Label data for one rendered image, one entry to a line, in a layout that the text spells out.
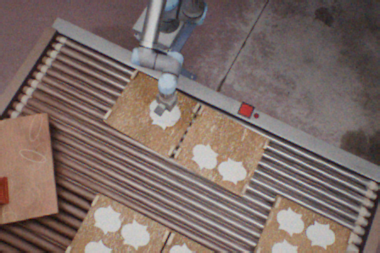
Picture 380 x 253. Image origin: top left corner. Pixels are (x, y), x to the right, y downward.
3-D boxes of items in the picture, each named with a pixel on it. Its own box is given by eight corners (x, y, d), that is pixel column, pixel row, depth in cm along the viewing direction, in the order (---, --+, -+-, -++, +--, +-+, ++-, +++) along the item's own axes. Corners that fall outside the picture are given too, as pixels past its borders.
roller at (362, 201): (52, 51, 205) (49, 47, 201) (370, 201, 190) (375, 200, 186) (47, 58, 204) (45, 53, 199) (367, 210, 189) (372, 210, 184)
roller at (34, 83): (34, 80, 200) (30, 75, 196) (358, 236, 185) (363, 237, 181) (29, 87, 199) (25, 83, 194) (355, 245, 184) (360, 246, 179)
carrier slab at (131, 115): (136, 70, 200) (136, 69, 198) (200, 105, 196) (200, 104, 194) (103, 121, 191) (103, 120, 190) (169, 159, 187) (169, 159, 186)
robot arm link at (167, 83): (179, 74, 148) (174, 92, 146) (178, 83, 159) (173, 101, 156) (160, 69, 148) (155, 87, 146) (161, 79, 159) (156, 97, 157)
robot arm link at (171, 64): (159, 46, 153) (153, 69, 150) (185, 53, 153) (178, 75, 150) (159, 54, 160) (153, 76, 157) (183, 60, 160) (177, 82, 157)
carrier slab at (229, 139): (202, 105, 196) (203, 104, 194) (269, 139, 192) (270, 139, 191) (172, 160, 187) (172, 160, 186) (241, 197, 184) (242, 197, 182)
